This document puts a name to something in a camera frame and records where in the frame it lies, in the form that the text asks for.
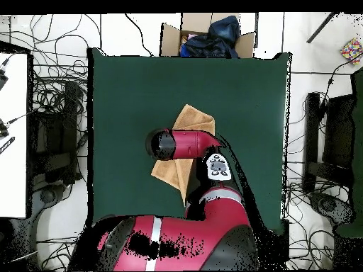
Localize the black power strip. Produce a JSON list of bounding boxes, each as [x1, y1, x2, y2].
[[279, 217, 290, 261]]

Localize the brown cardboard box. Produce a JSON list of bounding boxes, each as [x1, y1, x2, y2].
[[160, 12, 256, 59]]

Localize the grey metal rod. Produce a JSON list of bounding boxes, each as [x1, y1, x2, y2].
[[306, 12, 340, 44]]

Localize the dark blue clothing pile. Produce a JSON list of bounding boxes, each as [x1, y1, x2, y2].
[[179, 15, 241, 59]]

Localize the orange terry towel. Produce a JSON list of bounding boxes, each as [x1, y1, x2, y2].
[[150, 103, 216, 206]]

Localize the black frame stand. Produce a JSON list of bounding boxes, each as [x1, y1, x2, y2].
[[29, 80, 83, 185], [301, 91, 355, 193]]

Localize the black pedestal foot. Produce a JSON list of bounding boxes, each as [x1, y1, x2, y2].
[[38, 187, 59, 204], [310, 192, 354, 225]]

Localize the black ridged strip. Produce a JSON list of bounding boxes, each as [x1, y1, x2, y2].
[[0, 136, 16, 155]]

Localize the multicoloured patterned item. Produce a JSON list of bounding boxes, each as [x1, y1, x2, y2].
[[340, 38, 363, 65]]

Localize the black desk device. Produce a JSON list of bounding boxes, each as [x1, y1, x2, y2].
[[0, 118, 10, 140], [0, 67, 9, 91]]

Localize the dark green table cloth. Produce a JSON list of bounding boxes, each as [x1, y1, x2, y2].
[[86, 47, 293, 232]]

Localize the dark green side cloth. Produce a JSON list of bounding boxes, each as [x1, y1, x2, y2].
[[334, 66, 363, 239]]

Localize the white desk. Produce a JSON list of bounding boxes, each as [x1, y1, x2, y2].
[[0, 52, 29, 219]]

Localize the black cable tangle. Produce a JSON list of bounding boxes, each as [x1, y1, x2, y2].
[[284, 158, 335, 270], [28, 13, 89, 120]]

